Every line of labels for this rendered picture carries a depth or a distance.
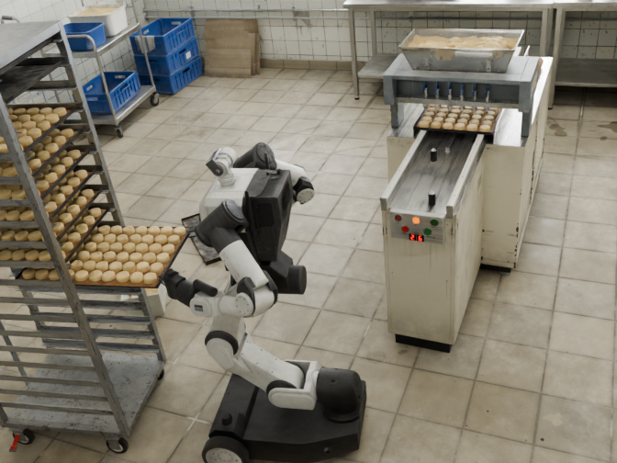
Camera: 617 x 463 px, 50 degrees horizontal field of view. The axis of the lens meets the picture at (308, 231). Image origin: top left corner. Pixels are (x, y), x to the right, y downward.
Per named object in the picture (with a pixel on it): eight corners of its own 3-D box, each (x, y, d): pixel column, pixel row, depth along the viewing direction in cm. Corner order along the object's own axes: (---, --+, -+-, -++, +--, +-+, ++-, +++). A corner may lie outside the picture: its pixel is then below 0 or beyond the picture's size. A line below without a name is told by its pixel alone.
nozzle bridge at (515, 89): (402, 110, 378) (400, 52, 360) (534, 118, 351) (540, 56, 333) (385, 135, 354) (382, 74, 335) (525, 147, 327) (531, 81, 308)
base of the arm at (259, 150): (281, 152, 255) (258, 137, 249) (274, 178, 247) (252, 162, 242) (257, 169, 265) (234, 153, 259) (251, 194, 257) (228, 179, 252)
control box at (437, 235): (392, 233, 301) (391, 207, 294) (444, 240, 292) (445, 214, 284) (390, 238, 298) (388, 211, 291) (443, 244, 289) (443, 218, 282)
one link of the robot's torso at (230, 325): (241, 338, 290) (277, 265, 263) (229, 367, 276) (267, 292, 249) (208, 324, 289) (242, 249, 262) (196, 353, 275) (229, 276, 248)
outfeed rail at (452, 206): (515, 56, 431) (516, 45, 427) (521, 56, 430) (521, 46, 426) (445, 219, 281) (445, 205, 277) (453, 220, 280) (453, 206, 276)
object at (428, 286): (422, 265, 393) (420, 128, 344) (481, 275, 381) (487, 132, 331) (387, 344, 341) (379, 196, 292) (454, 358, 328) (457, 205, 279)
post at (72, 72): (167, 360, 332) (61, 19, 239) (164, 365, 329) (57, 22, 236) (162, 360, 332) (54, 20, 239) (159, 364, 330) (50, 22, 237)
